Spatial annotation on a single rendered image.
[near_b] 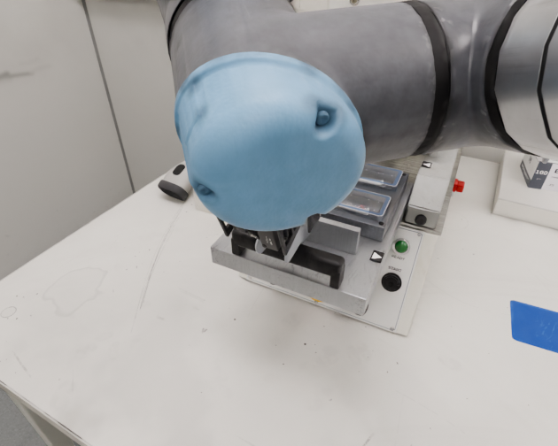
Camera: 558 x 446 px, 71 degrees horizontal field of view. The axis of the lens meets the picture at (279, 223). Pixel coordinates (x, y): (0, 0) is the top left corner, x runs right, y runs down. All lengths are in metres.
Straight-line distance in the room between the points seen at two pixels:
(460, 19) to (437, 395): 0.58
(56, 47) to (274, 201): 1.85
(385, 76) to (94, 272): 0.79
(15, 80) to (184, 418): 1.53
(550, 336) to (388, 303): 0.29
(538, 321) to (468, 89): 0.70
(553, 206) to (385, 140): 0.95
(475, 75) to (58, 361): 0.71
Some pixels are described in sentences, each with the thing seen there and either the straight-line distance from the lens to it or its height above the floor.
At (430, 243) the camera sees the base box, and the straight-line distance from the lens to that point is 0.68.
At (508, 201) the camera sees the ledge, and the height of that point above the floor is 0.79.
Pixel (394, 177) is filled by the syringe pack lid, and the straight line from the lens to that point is 0.65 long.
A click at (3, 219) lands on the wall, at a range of 1.97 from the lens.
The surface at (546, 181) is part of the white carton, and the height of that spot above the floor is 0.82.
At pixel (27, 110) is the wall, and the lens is 1.92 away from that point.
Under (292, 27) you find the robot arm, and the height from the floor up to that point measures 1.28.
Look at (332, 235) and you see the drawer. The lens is 0.52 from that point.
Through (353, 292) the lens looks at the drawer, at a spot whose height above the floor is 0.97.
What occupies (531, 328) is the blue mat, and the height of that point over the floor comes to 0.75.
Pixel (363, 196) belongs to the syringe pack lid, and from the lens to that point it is 0.59.
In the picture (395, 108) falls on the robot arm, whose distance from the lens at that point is 0.18.
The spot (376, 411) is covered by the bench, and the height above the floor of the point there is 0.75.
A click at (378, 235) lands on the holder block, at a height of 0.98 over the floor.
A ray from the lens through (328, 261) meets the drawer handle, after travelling 0.46.
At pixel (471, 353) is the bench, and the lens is 0.76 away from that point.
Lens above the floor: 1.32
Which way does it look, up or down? 37 degrees down
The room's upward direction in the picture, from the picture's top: straight up
